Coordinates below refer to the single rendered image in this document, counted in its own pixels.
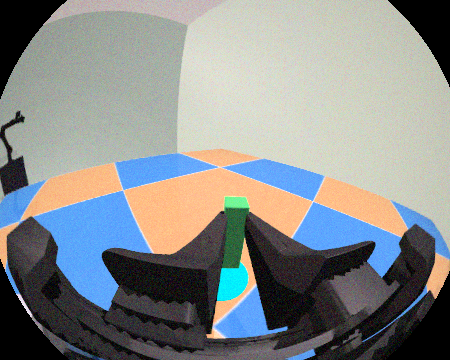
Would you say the cyan circle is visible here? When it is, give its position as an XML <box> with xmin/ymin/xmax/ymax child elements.
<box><xmin>217</xmin><ymin>264</ymin><xmax>249</xmax><ymax>301</ymax></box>

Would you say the green rectangular post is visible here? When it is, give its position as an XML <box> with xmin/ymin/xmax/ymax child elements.
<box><xmin>221</xmin><ymin>196</ymin><xmax>249</xmax><ymax>269</ymax></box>

